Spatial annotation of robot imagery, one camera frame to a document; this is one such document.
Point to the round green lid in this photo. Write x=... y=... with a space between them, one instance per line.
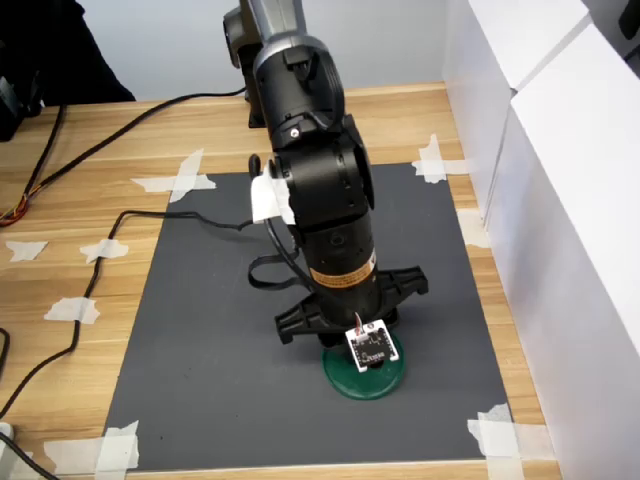
x=360 y=387

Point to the white tape piece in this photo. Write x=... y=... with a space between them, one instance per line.
x=185 y=177
x=475 y=230
x=432 y=165
x=500 y=437
x=115 y=450
x=27 y=250
x=102 y=249
x=72 y=310

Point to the dark grey mat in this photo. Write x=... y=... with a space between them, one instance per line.
x=200 y=350

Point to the white partition panel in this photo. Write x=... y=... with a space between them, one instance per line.
x=575 y=225
x=530 y=30

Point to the black chair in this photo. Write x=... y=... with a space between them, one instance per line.
x=630 y=17

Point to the black device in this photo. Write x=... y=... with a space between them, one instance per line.
x=7 y=110

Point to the person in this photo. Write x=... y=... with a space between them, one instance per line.
x=60 y=50

